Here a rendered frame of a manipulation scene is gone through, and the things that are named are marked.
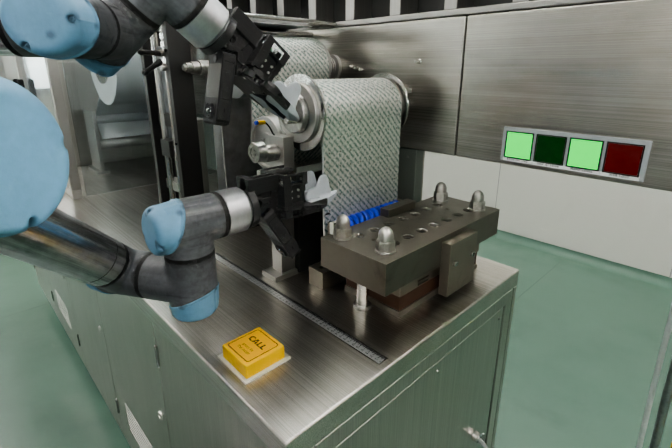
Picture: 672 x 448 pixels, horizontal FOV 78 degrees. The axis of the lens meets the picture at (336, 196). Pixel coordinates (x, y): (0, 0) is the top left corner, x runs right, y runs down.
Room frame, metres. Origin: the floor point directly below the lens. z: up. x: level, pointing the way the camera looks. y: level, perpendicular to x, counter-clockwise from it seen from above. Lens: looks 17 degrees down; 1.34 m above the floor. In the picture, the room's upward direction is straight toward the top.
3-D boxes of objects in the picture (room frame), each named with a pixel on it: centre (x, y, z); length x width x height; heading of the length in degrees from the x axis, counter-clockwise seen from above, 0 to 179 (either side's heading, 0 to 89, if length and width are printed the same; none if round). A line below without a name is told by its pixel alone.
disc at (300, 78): (0.83, 0.07, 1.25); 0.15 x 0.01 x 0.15; 44
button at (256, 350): (0.55, 0.13, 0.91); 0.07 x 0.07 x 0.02; 44
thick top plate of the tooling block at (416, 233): (0.81, -0.17, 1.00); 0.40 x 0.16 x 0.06; 134
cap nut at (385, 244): (0.66, -0.09, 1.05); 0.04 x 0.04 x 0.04
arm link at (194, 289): (0.60, 0.24, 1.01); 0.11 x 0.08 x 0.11; 76
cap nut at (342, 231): (0.73, -0.01, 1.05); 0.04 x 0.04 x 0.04
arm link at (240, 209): (0.65, 0.17, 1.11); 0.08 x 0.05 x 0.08; 44
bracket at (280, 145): (0.82, 0.12, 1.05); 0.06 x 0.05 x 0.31; 134
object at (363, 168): (0.87, -0.06, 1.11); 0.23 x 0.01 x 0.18; 134
